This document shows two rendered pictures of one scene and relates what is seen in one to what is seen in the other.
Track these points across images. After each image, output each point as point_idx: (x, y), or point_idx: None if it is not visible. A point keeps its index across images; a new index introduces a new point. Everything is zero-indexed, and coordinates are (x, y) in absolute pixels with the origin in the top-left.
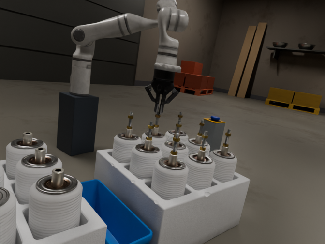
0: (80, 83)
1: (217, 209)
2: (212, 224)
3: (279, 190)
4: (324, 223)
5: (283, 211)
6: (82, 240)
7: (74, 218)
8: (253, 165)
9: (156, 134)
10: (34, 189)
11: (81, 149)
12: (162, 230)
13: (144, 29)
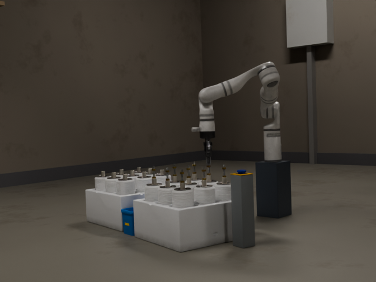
0: (264, 150)
1: (158, 221)
2: (158, 231)
3: (265, 274)
4: (196, 281)
5: (211, 268)
6: (115, 198)
7: (121, 192)
8: (350, 271)
9: (207, 181)
10: None
11: (265, 212)
12: (134, 212)
13: (267, 94)
